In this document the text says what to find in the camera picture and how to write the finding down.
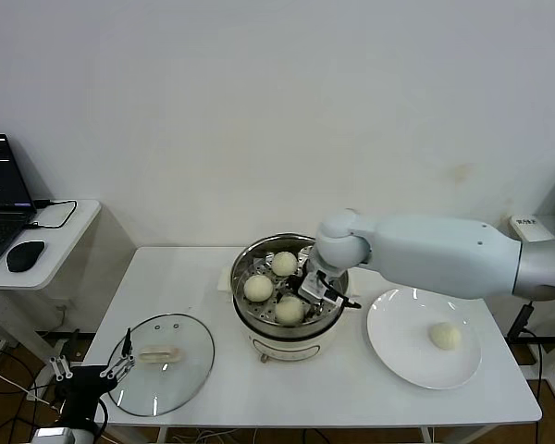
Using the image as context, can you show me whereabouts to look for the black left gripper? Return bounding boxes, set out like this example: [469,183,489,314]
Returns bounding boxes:
[49,327,136,425]

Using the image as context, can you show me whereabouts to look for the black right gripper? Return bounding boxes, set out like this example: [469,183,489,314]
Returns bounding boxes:
[284,265,341,324]

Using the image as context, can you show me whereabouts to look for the white steamed baozi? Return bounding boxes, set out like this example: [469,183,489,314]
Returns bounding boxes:
[243,275,275,302]
[427,322,463,352]
[270,251,300,278]
[275,295,306,326]

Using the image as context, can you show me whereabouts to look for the glass lid with cream handle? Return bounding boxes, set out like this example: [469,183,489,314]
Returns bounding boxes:
[105,314,216,416]

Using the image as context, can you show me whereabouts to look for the perforated steel steamer basket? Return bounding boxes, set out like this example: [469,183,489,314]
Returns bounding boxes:
[217,234,364,327]

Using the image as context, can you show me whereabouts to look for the cream electric pot base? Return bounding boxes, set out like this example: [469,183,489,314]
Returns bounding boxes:
[233,295,358,365]

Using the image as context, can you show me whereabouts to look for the white round plate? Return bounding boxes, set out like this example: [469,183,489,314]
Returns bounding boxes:
[366,287,484,389]

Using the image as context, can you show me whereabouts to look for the white rectangular table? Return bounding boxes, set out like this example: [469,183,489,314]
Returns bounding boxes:
[59,246,543,444]

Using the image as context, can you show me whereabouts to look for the white side table with mouse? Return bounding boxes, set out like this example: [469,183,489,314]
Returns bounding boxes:
[0,199,103,371]

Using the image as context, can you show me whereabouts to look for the black computer mouse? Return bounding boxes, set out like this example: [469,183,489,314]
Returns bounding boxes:
[6,240,46,273]

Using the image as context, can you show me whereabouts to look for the black laptop with terminal window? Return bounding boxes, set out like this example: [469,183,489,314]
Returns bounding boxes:
[0,133,38,277]

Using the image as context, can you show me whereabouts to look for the white side table with label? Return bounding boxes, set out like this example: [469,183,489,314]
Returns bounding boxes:
[510,215,555,408]

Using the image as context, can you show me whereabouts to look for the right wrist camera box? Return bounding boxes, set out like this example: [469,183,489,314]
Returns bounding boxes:
[302,276,330,301]

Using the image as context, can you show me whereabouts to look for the thick white floor cable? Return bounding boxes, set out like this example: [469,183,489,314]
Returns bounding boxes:
[0,359,64,413]

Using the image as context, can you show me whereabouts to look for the thin white floor cable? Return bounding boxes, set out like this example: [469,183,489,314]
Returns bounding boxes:
[168,427,241,444]

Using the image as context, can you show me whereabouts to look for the black laptop charger cable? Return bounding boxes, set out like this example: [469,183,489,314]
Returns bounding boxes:
[25,198,79,230]

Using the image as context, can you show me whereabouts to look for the black cable with adapter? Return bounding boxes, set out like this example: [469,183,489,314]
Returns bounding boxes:
[507,300,545,408]

